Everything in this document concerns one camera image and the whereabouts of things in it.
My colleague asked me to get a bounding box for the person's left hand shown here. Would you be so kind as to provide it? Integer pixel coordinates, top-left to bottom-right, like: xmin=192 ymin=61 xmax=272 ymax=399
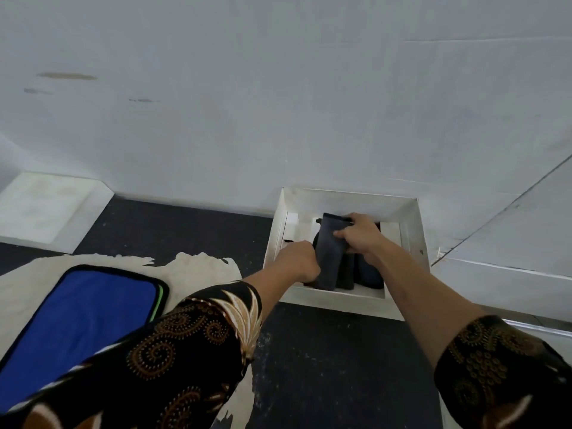
xmin=273 ymin=240 xmax=322 ymax=284

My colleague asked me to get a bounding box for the person's right hand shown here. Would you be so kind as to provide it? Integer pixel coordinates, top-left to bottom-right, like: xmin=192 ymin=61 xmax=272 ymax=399
xmin=332 ymin=213 xmax=386 ymax=266

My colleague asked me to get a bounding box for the yellow microfibre cloth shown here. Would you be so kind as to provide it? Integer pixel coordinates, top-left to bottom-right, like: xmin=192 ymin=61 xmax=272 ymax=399
xmin=312 ymin=213 xmax=354 ymax=292

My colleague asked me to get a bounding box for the white box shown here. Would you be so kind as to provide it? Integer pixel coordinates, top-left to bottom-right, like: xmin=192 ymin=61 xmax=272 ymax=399
xmin=262 ymin=187 xmax=431 ymax=322

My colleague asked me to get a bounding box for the stack of microfibre cloths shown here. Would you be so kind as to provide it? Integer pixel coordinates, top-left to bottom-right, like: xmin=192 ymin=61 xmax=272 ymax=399
xmin=0 ymin=265 xmax=170 ymax=414

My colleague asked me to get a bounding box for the person's left forearm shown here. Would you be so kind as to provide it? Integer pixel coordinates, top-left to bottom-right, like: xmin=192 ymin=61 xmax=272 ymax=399
xmin=243 ymin=263 xmax=304 ymax=327

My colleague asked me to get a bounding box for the person's right forearm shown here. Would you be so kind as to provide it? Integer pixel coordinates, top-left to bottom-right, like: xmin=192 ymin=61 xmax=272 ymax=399
xmin=371 ymin=245 xmax=488 ymax=369

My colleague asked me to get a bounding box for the person's patterned left sleeve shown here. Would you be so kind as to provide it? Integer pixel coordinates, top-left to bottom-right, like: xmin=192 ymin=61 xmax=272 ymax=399
xmin=0 ymin=281 xmax=263 ymax=429

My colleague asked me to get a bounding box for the person's patterned sleeve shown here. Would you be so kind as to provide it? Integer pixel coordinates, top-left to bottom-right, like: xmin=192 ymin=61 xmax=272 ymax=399
xmin=0 ymin=281 xmax=263 ymax=429
xmin=434 ymin=315 xmax=572 ymax=429

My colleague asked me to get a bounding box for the person's patterned right sleeve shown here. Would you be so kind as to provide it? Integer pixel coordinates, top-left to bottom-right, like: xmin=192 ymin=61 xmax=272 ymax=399
xmin=434 ymin=315 xmax=572 ymax=429

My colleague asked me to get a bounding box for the white flat box lid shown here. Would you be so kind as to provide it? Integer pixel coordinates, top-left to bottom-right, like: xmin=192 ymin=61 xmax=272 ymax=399
xmin=0 ymin=172 xmax=116 ymax=255

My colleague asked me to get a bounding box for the metal floor rail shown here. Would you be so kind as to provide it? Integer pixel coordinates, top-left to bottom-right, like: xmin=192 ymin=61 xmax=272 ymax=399
xmin=502 ymin=319 xmax=572 ymax=339

